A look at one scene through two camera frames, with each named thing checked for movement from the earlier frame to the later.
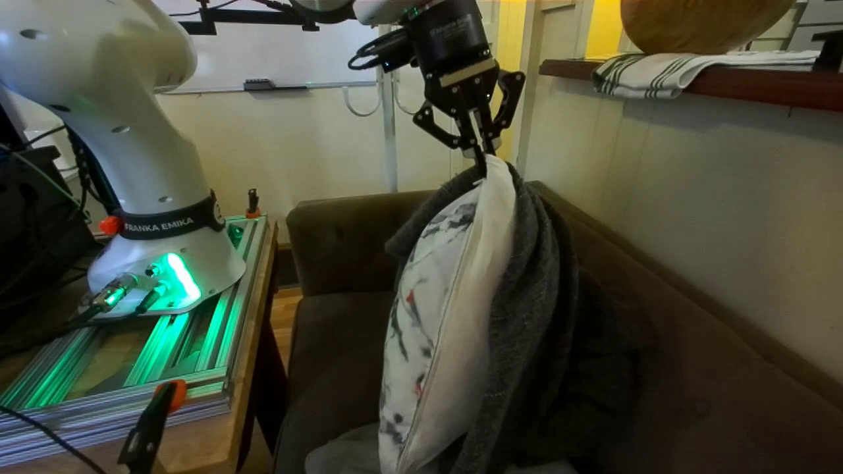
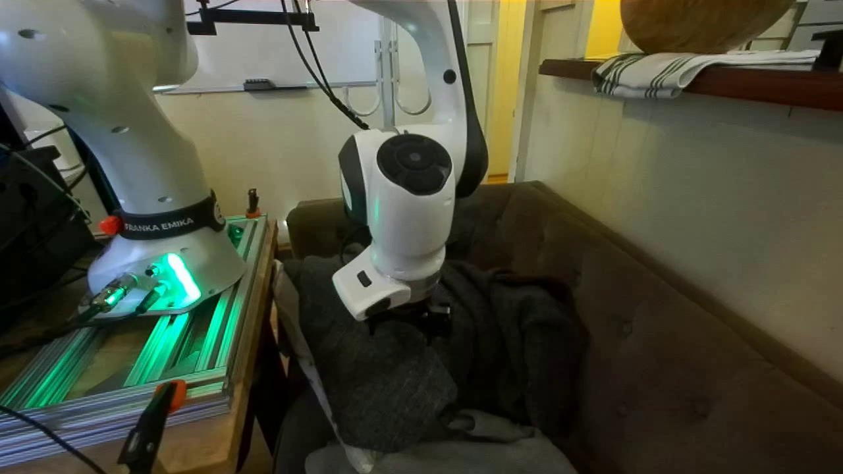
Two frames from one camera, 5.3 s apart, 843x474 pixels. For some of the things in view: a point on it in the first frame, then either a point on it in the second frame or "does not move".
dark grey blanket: (569, 382) → (487, 337)
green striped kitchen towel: (660, 74) does not move
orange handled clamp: (143, 441) does not move
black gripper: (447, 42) → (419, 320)
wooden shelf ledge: (811, 87) does not move
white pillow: (446, 332) → (308, 429)
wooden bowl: (691, 28) does not move
